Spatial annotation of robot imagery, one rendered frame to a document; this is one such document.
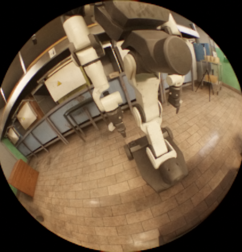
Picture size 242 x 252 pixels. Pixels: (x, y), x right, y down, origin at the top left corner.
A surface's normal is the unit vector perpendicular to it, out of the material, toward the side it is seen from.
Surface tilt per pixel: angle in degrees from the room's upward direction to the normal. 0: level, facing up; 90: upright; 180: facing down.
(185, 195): 0
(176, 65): 90
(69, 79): 90
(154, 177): 0
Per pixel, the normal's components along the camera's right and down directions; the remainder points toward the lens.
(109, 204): -0.33, -0.74
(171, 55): 0.21, 0.55
